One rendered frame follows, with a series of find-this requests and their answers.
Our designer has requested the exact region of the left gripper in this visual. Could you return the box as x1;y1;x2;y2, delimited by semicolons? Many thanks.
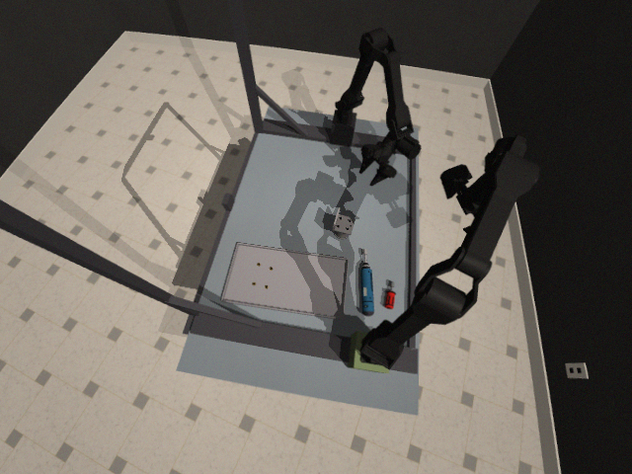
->
359;140;397;186

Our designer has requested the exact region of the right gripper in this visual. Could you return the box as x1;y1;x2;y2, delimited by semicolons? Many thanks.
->
440;164;481;216

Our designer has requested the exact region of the blue cordless screwdriver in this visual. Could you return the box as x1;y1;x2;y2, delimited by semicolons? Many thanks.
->
360;250;374;316

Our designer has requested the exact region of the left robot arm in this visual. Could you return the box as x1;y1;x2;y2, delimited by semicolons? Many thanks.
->
335;28;421;160

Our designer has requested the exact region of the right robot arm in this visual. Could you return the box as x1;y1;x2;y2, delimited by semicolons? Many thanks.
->
360;135;540;369

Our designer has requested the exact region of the red-handled screwdriver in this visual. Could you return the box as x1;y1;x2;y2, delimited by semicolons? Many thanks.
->
385;281;396;309

